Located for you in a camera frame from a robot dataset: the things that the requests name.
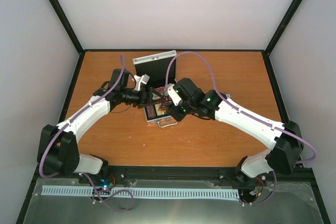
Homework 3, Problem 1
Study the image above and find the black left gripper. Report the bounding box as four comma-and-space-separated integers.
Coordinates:
121, 87, 165, 109

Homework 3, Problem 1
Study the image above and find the chip row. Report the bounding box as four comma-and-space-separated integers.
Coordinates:
145, 105, 156, 120

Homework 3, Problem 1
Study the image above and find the aluminium poker set case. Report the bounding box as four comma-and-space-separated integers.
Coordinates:
132, 50, 178, 128

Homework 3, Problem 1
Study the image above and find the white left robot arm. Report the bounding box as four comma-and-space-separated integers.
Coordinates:
37, 69, 164, 184

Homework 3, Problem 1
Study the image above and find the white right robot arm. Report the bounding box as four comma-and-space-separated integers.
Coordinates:
165, 78, 304, 185

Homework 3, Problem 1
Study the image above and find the left controller board with LED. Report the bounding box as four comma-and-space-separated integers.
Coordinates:
100, 174, 116, 190

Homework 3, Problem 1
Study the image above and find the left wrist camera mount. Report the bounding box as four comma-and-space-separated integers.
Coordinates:
133, 74, 150, 91

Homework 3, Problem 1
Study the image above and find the right connector with wires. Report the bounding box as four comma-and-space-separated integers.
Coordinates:
249, 177, 275, 204

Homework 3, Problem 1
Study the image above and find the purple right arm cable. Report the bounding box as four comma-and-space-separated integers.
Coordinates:
165, 51, 318, 207

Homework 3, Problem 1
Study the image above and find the black aluminium frame rail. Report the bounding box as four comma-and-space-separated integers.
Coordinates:
34, 165, 314, 187

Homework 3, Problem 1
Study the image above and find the light blue cable duct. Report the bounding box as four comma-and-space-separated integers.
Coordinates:
40, 185, 239, 201

